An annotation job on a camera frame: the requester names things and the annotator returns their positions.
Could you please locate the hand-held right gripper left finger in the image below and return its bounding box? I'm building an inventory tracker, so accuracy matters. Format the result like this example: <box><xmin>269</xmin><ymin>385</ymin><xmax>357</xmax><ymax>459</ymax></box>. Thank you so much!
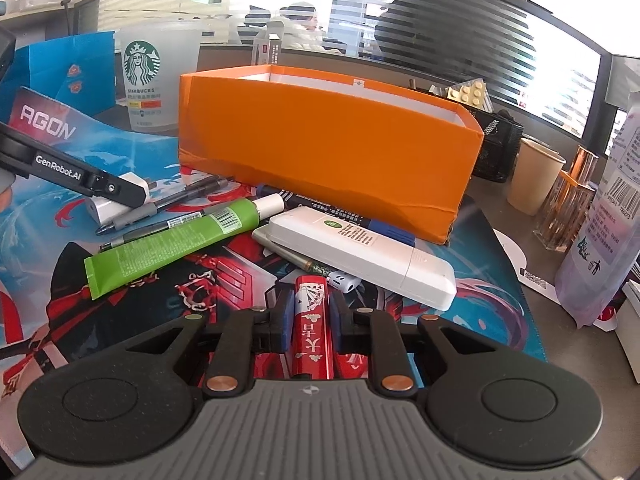
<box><xmin>120</xmin><ymin>287</ymin><xmax>297</xmax><ymax>398</ymax></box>

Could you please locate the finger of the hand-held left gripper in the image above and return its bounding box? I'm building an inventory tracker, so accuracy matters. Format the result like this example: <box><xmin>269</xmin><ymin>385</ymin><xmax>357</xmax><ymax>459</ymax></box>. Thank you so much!
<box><xmin>19</xmin><ymin>146</ymin><xmax>152</xmax><ymax>209</ymax></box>

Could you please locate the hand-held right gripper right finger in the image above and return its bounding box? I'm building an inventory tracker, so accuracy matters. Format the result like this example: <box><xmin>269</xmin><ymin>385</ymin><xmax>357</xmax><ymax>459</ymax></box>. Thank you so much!
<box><xmin>329</xmin><ymin>289</ymin><xmax>507</xmax><ymax>398</ymax></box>

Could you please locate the red-capped tube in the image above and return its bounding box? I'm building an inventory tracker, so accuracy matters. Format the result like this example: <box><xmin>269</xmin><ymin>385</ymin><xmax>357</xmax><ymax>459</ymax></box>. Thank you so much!
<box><xmin>292</xmin><ymin>275</ymin><xmax>335</xmax><ymax>381</ymax></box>

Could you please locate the white charger plug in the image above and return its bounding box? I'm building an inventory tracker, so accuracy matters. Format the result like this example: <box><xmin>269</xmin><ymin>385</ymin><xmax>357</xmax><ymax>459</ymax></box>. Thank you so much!
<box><xmin>84</xmin><ymin>172</ymin><xmax>157</xmax><ymax>226</ymax></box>

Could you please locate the dark gel pen grey grip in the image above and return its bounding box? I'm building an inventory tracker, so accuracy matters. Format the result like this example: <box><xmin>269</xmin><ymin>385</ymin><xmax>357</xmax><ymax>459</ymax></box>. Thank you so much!
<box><xmin>96</xmin><ymin>176</ymin><xmax>236</xmax><ymax>236</ymax></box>

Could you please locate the blue capped marker pen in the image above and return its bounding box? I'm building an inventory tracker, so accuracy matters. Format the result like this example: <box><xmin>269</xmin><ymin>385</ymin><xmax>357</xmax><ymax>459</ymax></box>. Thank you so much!
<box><xmin>257</xmin><ymin>185</ymin><xmax>416</xmax><ymax>249</ymax></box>

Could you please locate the orange cardboard box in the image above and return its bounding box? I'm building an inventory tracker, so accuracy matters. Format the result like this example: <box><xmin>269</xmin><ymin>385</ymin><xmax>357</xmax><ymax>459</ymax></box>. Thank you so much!
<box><xmin>177</xmin><ymin>64</ymin><xmax>485</xmax><ymax>246</ymax></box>

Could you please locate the white small adapter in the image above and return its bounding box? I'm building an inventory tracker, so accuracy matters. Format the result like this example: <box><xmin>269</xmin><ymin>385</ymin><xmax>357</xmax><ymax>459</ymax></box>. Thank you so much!
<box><xmin>325</xmin><ymin>269</ymin><xmax>362</xmax><ymax>295</ymax></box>

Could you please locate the clear gel pen black tip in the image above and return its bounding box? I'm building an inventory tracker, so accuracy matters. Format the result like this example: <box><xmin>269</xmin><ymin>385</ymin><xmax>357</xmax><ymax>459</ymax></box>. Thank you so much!
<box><xmin>99</xmin><ymin>212</ymin><xmax>206</xmax><ymax>252</ymax></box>

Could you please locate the patterned slim pen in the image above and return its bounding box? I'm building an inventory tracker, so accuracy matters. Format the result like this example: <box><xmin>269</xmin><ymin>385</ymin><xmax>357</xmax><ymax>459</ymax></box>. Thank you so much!
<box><xmin>272</xmin><ymin>245</ymin><xmax>333</xmax><ymax>281</ymax></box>

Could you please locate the green tube white cap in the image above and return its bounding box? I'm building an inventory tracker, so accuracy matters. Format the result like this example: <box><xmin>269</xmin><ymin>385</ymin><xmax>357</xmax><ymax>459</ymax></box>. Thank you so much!
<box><xmin>83</xmin><ymin>194</ymin><xmax>286</xmax><ymax>301</ymax></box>

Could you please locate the white rectangular device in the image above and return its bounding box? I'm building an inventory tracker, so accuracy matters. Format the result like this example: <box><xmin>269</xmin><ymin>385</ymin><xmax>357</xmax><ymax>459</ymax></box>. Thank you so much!
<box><xmin>267</xmin><ymin>207</ymin><xmax>458</xmax><ymax>311</ymax></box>

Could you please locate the clear plastic cup green logo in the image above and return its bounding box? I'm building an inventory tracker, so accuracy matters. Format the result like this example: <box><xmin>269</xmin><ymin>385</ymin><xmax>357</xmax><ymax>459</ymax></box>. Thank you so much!
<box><xmin>114</xmin><ymin>20</ymin><xmax>203</xmax><ymax>133</ymax></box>

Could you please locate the blue paper bag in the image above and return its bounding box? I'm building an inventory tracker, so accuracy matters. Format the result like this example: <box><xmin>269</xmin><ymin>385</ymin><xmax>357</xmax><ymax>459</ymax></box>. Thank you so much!
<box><xmin>0</xmin><ymin>30</ymin><xmax>118</xmax><ymax>123</ymax></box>

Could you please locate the printed desk mat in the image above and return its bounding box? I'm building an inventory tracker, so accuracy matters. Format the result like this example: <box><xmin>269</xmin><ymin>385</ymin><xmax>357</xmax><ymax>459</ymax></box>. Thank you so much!
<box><xmin>0</xmin><ymin>85</ymin><xmax>546</xmax><ymax>461</ymax></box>

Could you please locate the white round paper card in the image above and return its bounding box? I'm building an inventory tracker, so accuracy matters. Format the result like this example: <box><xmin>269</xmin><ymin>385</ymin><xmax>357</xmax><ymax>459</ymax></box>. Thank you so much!
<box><xmin>492</xmin><ymin>227</ymin><xmax>558</xmax><ymax>306</ymax></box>

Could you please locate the white pen carton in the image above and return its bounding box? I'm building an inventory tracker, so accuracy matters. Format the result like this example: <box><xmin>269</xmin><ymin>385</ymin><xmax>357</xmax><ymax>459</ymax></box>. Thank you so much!
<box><xmin>251</xmin><ymin>34</ymin><xmax>285</xmax><ymax>66</ymax></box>

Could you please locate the black mesh desk organiser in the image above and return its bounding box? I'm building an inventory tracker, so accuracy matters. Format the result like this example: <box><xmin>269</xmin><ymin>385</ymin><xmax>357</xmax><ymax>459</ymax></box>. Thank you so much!
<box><xmin>470</xmin><ymin>107</ymin><xmax>525</xmax><ymax>182</ymax></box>

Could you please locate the tan paper cup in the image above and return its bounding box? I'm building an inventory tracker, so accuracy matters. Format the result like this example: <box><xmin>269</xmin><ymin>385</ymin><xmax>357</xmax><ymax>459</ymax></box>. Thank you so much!
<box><xmin>506</xmin><ymin>137</ymin><xmax>567</xmax><ymax>217</ymax></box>

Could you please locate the copper glass perfume bottle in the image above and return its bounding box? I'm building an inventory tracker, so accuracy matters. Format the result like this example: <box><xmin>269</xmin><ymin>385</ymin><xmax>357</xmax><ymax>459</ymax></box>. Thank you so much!
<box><xmin>534</xmin><ymin>145</ymin><xmax>600</xmax><ymax>251</ymax></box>

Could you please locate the blister pack of pills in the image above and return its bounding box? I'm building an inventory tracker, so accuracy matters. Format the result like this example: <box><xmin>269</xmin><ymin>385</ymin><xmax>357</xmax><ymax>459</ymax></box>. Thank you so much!
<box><xmin>446</xmin><ymin>80</ymin><xmax>488</xmax><ymax>108</ymax></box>

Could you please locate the white plastic packet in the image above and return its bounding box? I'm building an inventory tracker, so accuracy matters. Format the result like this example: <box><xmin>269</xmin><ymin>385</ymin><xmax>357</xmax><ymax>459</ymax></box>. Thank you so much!
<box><xmin>555</xmin><ymin>55</ymin><xmax>640</xmax><ymax>331</ymax></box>

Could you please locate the white box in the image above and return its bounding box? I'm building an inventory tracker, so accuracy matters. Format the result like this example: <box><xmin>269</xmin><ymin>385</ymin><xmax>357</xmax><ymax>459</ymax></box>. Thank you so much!
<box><xmin>614</xmin><ymin>280</ymin><xmax>640</xmax><ymax>366</ymax></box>

